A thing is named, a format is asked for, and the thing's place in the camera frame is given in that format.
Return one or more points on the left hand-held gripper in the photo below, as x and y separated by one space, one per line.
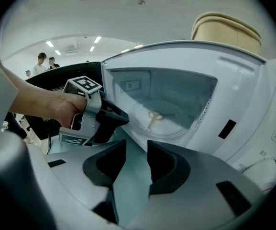
90 118

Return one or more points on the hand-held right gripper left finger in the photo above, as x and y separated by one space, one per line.
90 169

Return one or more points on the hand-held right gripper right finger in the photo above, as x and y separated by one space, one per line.
180 171

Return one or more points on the glass turntable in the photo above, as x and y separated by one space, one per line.
166 130

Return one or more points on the person's left forearm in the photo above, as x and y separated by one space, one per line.
27 97

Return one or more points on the person's left hand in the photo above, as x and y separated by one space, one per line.
66 109

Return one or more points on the ceiling air conditioner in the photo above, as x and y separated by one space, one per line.
70 50

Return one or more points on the group of ceiling light panels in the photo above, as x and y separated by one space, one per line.
97 39

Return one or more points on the white microwave knob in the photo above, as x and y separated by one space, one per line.
262 174

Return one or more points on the white microwave oven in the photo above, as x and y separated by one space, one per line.
247 92

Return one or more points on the beige plastic container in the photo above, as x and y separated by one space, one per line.
224 32

